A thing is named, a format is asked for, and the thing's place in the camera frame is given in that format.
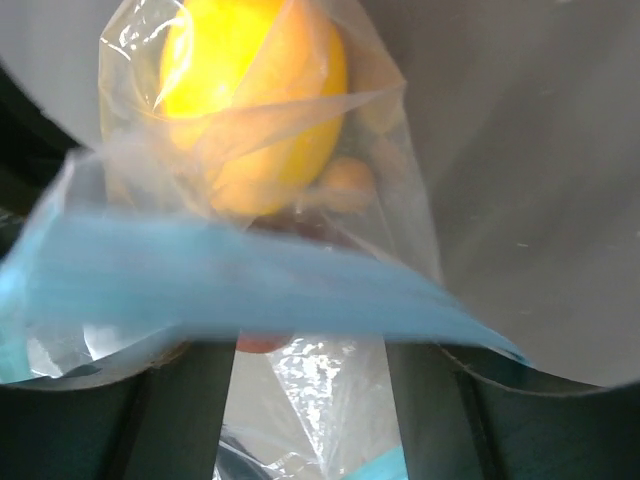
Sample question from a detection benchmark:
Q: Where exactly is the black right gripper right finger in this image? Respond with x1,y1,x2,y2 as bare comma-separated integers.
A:
386,343,639,480

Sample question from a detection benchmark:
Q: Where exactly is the clear zip top bag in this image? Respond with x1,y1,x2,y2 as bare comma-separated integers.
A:
0,0,531,480

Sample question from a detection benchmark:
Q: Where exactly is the yellow fake lemon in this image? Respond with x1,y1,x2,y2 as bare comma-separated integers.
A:
156,1,348,217

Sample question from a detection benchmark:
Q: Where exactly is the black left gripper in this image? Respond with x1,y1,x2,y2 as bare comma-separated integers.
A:
0,59,84,216

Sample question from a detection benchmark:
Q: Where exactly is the small tan fake mushroom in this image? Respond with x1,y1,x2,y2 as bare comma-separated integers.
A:
306,156,376,213

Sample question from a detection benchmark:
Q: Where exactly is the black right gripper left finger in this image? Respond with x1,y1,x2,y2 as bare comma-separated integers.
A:
1,342,235,479

